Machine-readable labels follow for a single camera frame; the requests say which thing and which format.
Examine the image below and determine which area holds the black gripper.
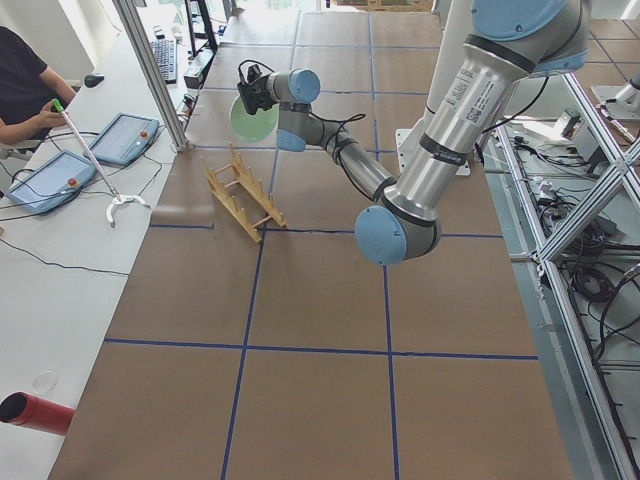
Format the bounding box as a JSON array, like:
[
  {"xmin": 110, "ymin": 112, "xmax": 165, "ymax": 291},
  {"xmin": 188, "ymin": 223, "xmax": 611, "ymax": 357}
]
[{"xmin": 237, "ymin": 75, "xmax": 275, "ymax": 114}]

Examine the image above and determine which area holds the mint green plate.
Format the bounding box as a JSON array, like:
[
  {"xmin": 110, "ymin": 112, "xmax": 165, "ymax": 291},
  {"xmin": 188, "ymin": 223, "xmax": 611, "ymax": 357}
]
[{"xmin": 229, "ymin": 96, "xmax": 279, "ymax": 143}]

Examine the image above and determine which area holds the wooden plate rack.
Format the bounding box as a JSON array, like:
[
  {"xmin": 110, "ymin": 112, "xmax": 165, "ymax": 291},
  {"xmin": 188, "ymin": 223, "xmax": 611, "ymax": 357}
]
[{"xmin": 205, "ymin": 143, "xmax": 287, "ymax": 243}]

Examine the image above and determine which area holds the black keyboard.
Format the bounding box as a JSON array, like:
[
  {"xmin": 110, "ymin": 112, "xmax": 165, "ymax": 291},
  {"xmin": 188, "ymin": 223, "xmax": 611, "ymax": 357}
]
[{"xmin": 150, "ymin": 38, "xmax": 177, "ymax": 84}]

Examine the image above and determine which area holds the far teach pendant tablet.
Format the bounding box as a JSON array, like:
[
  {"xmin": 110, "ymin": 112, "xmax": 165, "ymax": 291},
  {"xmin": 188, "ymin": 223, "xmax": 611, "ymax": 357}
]
[{"xmin": 90, "ymin": 113, "xmax": 160, "ymax": 166}]

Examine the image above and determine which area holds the teach pendant tablet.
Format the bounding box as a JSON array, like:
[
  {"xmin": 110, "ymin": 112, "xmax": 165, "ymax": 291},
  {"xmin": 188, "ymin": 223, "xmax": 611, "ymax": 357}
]
[
  {"xmin": 90, "ymin": 113, "xmax": 160, "ymax": 166},
  {"xmin": 6, "ymin": 150, "xmax": 97, "ymax": 214}
]

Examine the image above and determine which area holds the black computer mouse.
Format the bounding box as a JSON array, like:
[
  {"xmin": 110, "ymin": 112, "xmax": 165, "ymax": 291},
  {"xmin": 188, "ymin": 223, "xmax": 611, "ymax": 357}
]
[{"xmin": 84, "ymin": 73, "xmax": 105, "ymax": 88}]

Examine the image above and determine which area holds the metal reacher grabber tool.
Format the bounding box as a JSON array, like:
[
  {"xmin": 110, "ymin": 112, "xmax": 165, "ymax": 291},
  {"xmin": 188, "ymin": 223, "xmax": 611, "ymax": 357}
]
[{"xmin": 52, "ymin": 98, "xmax": 151, "ymax": 228}]

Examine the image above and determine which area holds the near teach pendant tablet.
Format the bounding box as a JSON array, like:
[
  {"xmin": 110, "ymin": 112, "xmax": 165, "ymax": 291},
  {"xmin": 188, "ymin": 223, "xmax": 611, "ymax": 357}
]
[{"xmin": 6, "ymin": 150, "xmax": 97, "ymax": 214}]

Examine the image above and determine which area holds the person in black shirt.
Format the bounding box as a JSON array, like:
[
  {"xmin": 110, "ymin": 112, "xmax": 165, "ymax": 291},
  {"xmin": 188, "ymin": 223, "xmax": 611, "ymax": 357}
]
[{"xmin": 1, "ymin": 27, "xmax": 75, "ymax": 145}]

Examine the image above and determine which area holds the red cylinder tube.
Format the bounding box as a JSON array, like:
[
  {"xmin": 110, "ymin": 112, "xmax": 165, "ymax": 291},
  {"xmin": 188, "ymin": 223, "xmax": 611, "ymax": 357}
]
[{"xmin": 1, "ymin": 392, "xmax": 75, "ymax": 436}]

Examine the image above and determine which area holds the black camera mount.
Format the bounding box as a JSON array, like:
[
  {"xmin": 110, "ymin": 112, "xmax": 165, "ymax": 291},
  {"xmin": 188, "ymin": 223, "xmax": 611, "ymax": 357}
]
[{"xmin": 238, "ymin": 59, "xmax": 273, "ymax": 85}]

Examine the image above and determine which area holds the aluminium frame post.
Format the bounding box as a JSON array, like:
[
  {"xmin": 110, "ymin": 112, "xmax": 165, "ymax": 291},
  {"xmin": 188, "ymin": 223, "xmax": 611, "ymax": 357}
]
[{"xmin": 112, "ymin": 0, "xmax": 190, "ymax": 152}]

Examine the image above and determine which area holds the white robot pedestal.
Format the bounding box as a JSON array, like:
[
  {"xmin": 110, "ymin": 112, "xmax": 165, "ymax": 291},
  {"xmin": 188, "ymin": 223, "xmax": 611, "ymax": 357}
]
[{"xmin": 396, "ymin": 0, "xmax": 473, "ymax": 172}]

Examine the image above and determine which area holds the aluminium side frame rail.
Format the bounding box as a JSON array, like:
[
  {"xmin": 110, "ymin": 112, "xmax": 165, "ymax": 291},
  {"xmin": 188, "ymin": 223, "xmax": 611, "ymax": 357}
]
[{"xmin": 492, "ymin": 74, "xmax": 640, "ymax": 480}]

